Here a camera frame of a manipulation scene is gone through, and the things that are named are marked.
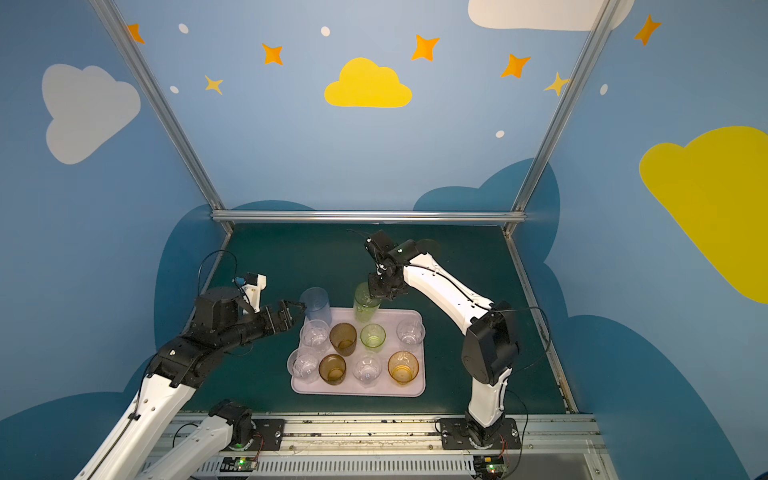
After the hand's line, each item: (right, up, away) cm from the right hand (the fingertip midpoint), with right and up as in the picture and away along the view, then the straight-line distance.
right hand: (379, 291), depth 84 cm
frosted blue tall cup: (-18, -3, -2) cm, 18 cm away
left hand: (-20, -3, -13) cm, 24 cm away
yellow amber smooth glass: (+7, -22, 0) cm, 23 cm away
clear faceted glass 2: (-23, -22, +2) cm, 31 cm away
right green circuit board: (+27, -41, -13) cm, 50 cm away
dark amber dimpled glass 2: (-14, -22, 0) cm, 26 cm away
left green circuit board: (-34, -40, -14) cm, 54 cm away
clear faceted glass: (-19, -13, +3) cm, 24 cm away
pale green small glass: (-2, -15, +6) cm, 16 cm away
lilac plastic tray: (-9, -19, +1) cm, 21 cm away
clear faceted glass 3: (-4, -23, 0) cm, 23 cm away
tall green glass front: (-4, -5, 0) cm, 6 cm away
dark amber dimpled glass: (-11, -14, +2) cm, 18 cm away
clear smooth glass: (+9, -12, +4) cm, 16 cm away
